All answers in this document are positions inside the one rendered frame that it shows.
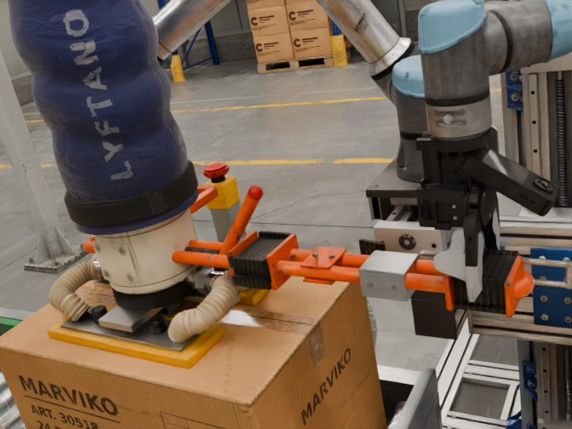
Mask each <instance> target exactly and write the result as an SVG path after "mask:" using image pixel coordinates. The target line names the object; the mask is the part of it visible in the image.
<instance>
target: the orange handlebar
mask: <svg viewBox="0 0 572 429"><path fill-rule="evenodd" d="M197 190H198V192H199V195H198V198H197V201H196V202H195V203H194V204H193V205H192V206H191V207H190V210H191V214H193V213H195V212H196V211H198V210H199V209H200V208H202V207H203V206H204V205H206V204H207V203H209V202H211V201H212V200H214V199H215V198H217V197H218V195H219V194H218V191H217V188H216V186H197ZM93 241H95V238H94V236H92V237H90V238H88V239H87V240H86V241H85V242H84V244H83V248H84V250H85V251H86V252H88V253H90V254H95V251H94V246H93V244H92V242H93ZM222 244H223V243H219V242H209V241H199V240H190V242H189V244H188V247H194V248H206V249H219V250H220V249H221V246H222ZM346 251H347V249H343V248H331V247H321V246H318V247H317V248H316V249H315V250H308V249H291V251H290V254H289V258H290V261H286V260H280V261H279V262H278V263H277V273H278V274H280V275H288V276H296V277H304V279H303V282H306V283H320V284H327V285H333V284H334V282H335V281H341V282H348V283H360V278H359V275H358V269H359V268H360V267H361V266H362V264H363V263H364V262H365V261H366V260H367V259H368V258H369V257H370V255H358V254H348V253H346ZM172 261H173V262H175V263H181V264H189V265H197V266H212V267H219V268H227V269H230V267H229V264H228V260H227V257H226V255H218V254H208V253H199V252H191V251H182V250H176V251H175V252H174V253H173V255H172ZM415 271H416V274H415V273H408V274H407V276H406V279H405V283H404V286H405V287H406V288H407V289H417V290H425V291H432V292H440V293H445V291H444V282H443V277H444V275H445V273H442V272H439V271H438V270H437V269H436V268H435V267H434V265H433V260H417V261H416V265H415ZM534 285H535V282H534V279H533V277H532V276H531V275H530V274H529V273H528V272H527V271H525V270H522V271H521V273H520V276H519V279H518V280H517V282H516V284H515V288H514V299H515V300H517V299H522V298H523V297H525V296H527V295H528V294H529V293H530V292H531V291H532V290H533V288H534Z"/></svg>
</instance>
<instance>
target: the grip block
mask: <svg viewBox="0 0 572 429"><path fill-rule="evenodd" d="M258 234H259V237H258V235H257V231H252V232H251V233H250V234H249V235H247V236H246V237H245V238H243V239H242V240H241V241H240V242H239V243H237V244H236V245H235V246H233V247H232V248H231V249H229V250H228V251H227V252H226V257H227V260H228V264H229V267H230V271H231V275H232V281H233V284H234V285H235V286H241V287H248V288H255V289H267V290H269V289H271V288H272V287H273V289H274V290H278V289H279V288H280V287H281V286H282V285H283V284H284V283H285V282H286V281H287V280H288V279H289V278H290V277H291V276H288V275H280V274H278V273H277V263H278V262H279V261H280V260H286V261H290V258H289V254H290V251H291V249H299V246H298V242H297V237H296V234H295V233H288V232H265V231H259V232H258ZM271 283H272V285H271Z"/></svg>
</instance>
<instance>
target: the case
mask: <svg viewBox="0 0 572 429"><path fill-rule="evenodd" d="M303 279H304V277H296V276H291V277H290V278H289V279H288V280H287V281H286V282H285V283H284V284H283V285H282V286H281V287H280V288H279V289H278V290H274V289H273V288H272V289H271V290H270V291H269V292H268V293H267V294H266V295H265V296H264V297H263V298H262V299H261V300H260V301H259V302H258V303H257V304H256V305H255V306H248V305H242V304H235V305H234V306H233V307H230V308H229V309H228V311H226V313H225V314H224V315H223V317H222V318H220V320H219V322H215V325H216V326H221V327H223V329H224V332H225V335H224V336H223V337H222V338H221V339H220V340H219V341H218V342H217V343H216V344H215V345H214V346H213V347H212V348H211V349H210V350H209V351H208V352H207V353H206V354H205V355H204V356H203V357H202V358H201V359H200V360H199V361H198V362H197V363H196V364H195V365H194V366H193V367H192V368H191V369H185V368H181V367H177V366H173V365H169V364H165V363H158V362H154V361H150V360H146V359H142V358H138V357H131V356H127V355H123V354H119V353H115V352H109V351H104V350H101V349H96V348H93V347H88V346H81V345H78V344H73V343H70V342H65V341H62V340H55V339H51V338H50V337H49V334H48V329H50V328H51V327H53V326H54V325H56V324H57V323H58V322H59V321H61V320H62V319H63V318H65V317H67V316H68V315H65V313H63V312H60V311H59V310H57V309H55V308H54V307H53V306H51V304H50V303H48V304H47V305H46V306H44V307H43V308H41V309H40V310H38V311H37V312H35V313H34V314H32V315H31V316H30V317H28V318H27V319H25V320H24V321H22V322H21V323H19V324H17V325H16V326H14V327H13V328H12V329H11V330H9V331H8V332H6V333H5V334H3V335H1V336H0V369H1V370H2V373H3V376H4V379H5V380H6V382H7V385H8V387H9V390H10V392H11V394H12V397H13V399H14V402H15V404H16V406H17V409H18V410H19V412H20V416H21V418H22V420H23V422H24V424H25V426H26V429H387V424H386V415H385V410H384V404H383V398H382V393H381V388H380V378H379V372H378V367H377V362H376V356H375V347H374V341H373V335H372V330H371V325H370V320H369V309H368V304H367V299H366V297H365V296H362V290H361V285H360V283H348V282H341V281H335V282H334V284H333V285H327V284H320V283H306V282H303ZM94 281H95V280H94ZM74 294H76V295H77V297H80V298H81V300H84V303H89V304H93V305H98V306H99V305H103V306H108V307H113V308H114V307H116V306H117V305H118V303H117V302H116V300H115V297H114V294H113V292H112V289H104V288H98V287H95V286H94V284H93V281H92V280H91V281H88V282H87V283H85V284H83V286H81V287H80V288H79V289H77V290H76V291H75V293H74Z"/></svg>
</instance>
